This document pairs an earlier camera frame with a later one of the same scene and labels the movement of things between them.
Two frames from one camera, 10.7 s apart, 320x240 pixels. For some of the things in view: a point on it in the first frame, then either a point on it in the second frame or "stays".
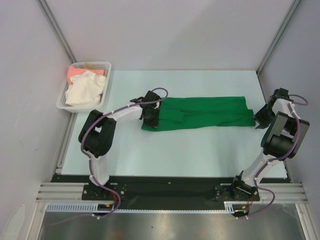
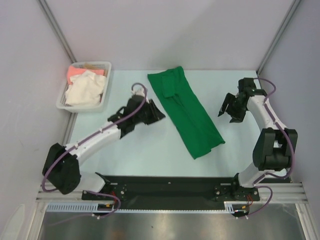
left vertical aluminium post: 56,29 stays
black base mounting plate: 168,189 stays
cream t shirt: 85,89 stays
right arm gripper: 261,116 → 233,108
